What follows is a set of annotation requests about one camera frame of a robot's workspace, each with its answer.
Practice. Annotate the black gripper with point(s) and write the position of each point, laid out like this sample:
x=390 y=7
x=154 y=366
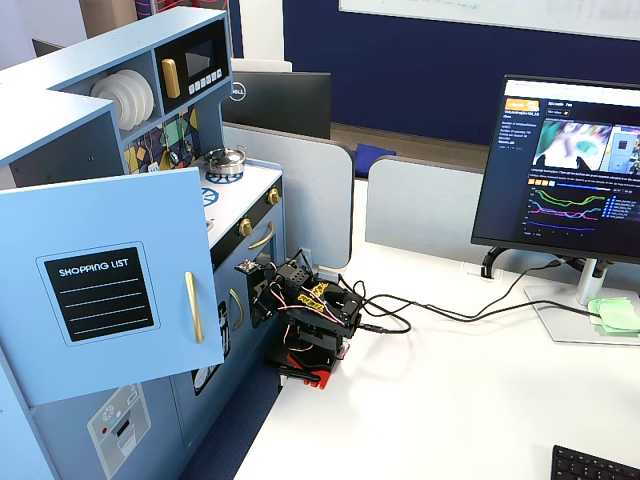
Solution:
x=259 y=298

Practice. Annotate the red and black robot base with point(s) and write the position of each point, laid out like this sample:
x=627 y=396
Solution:
x=307 y=362

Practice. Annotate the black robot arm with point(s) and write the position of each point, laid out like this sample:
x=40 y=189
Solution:
x=325 y=305

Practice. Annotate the silver pot lid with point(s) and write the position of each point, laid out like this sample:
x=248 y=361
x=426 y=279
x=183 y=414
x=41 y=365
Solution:
x=226 y=156

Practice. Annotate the gold stove knob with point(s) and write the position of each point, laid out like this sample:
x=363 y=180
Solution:
x=273 y=196
x=245 y=227

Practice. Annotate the grey desk divider panel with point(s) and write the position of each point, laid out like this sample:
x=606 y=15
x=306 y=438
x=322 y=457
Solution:
x=310 y=200
x=425 y=205

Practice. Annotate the blue shopping list cupboard door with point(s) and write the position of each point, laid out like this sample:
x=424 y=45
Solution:
x=150 y=225

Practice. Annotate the silver toy pot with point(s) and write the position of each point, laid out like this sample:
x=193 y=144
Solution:
x=227 y=166

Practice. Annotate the hanging toy utensils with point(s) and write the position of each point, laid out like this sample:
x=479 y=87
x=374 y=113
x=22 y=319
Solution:
x=172 y=156

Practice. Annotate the blue cushion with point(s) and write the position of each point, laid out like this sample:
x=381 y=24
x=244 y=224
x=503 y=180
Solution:
x=375 y=151

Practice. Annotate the black Dell monitor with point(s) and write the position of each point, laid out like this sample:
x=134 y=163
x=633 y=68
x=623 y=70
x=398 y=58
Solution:
x=280 y=105

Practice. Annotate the white toy plate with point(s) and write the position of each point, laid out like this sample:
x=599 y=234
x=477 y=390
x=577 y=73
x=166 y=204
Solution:
x=149 y=100
x=111 y=95
x=136 y=97

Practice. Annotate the black toy microwave door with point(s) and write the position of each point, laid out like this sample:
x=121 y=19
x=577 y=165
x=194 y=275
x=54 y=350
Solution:
x=200 y=60

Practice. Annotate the blue toy kitchen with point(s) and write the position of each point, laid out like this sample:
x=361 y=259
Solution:
x=75 y=105

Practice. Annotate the silver monitor stand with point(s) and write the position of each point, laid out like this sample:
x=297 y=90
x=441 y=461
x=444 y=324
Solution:
x=565 y=315

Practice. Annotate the black computer monitor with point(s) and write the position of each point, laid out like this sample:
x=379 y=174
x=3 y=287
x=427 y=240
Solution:
x=565 y=165

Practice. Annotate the green sticky notes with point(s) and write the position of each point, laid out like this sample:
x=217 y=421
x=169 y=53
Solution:
x=617 y=315

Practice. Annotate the black keyboard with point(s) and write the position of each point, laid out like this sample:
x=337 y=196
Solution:
x=590 y=465

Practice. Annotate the whiteboard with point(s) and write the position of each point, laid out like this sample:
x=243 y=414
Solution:
x=500 y=12

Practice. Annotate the small wrist camera board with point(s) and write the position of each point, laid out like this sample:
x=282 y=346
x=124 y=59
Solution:
x=248 y=266

